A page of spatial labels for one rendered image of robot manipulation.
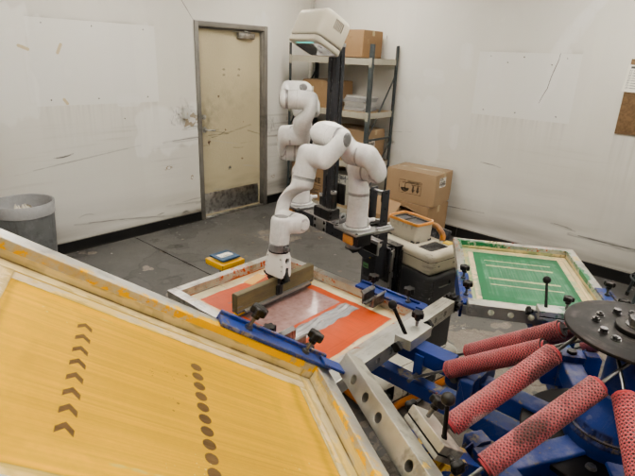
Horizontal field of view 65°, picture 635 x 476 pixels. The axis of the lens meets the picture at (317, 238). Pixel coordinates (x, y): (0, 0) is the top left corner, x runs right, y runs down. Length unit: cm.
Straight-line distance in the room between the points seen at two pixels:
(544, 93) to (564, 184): 88
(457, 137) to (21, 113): 412
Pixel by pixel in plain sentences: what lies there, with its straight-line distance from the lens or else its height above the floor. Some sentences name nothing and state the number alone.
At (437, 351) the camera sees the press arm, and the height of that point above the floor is 104.
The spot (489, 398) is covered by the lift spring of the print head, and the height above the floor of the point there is 116.
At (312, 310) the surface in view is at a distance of 190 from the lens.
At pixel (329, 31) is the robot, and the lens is 214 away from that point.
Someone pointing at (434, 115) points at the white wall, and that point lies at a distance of 574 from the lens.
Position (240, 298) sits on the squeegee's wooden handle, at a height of 104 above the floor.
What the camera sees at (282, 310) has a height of 95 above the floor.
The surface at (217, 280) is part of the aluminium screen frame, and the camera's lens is 208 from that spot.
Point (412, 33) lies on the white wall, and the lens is 591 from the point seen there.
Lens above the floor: 186
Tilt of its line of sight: 20 degrees down
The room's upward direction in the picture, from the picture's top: 2 degrees clockwise
